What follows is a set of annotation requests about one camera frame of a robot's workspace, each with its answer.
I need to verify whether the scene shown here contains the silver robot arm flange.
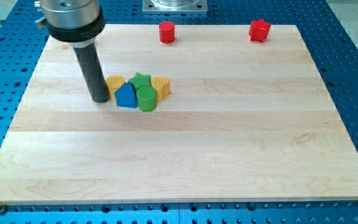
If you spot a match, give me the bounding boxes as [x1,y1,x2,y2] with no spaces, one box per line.
[34,0,105,49]

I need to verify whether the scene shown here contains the blue cube block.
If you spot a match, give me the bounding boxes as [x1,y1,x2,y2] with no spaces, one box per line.
[114,83,137,108]

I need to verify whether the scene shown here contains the yellow hexagon block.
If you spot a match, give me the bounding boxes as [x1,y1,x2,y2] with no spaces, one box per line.
[106,75,126,100]

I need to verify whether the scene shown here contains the yellow heart block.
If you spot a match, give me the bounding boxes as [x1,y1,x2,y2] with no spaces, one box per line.
[152,77,170,101]

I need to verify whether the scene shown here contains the green cylinder block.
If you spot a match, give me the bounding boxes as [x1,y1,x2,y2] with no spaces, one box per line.
[136,86,157,112]

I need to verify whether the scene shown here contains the green star block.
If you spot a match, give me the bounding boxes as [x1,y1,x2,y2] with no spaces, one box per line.
[128,72,151,90]

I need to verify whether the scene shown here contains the light wooden board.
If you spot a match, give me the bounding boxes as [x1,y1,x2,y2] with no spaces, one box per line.
[0,25,358,205]

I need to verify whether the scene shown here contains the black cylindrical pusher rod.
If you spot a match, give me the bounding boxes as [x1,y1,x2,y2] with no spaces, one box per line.
[74,44,110,103]

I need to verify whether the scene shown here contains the red cylinder block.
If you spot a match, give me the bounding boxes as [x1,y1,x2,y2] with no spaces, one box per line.
[158,21,175,44]

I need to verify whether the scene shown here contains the red star block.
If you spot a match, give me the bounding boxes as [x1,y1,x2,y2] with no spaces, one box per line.
[249,19,271,42]

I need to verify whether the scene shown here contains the blue perforated table plate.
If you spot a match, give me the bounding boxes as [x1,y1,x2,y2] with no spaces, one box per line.
[0,1,358,223]

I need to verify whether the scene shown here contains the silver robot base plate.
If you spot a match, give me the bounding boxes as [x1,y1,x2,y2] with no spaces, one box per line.
[142,0,208,12]

